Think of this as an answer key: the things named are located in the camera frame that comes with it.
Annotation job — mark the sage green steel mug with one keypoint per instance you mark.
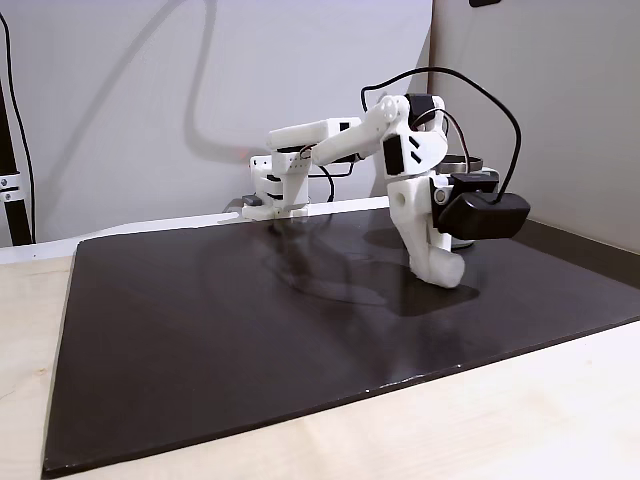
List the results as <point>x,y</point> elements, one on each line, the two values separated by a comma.
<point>462,162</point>

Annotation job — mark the grey table clamp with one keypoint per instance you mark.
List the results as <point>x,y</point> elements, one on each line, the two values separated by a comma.
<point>250,201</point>

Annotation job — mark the black table mat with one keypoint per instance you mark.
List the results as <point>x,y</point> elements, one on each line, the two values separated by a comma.
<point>200,325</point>

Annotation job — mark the black camera box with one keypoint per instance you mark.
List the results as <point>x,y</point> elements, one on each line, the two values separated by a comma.
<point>485,217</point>

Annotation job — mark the black wall fixture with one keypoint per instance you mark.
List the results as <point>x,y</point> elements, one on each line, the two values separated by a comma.
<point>485,2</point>

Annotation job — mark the black stand with white bracket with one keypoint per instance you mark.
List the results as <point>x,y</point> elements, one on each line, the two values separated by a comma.
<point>12,215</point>

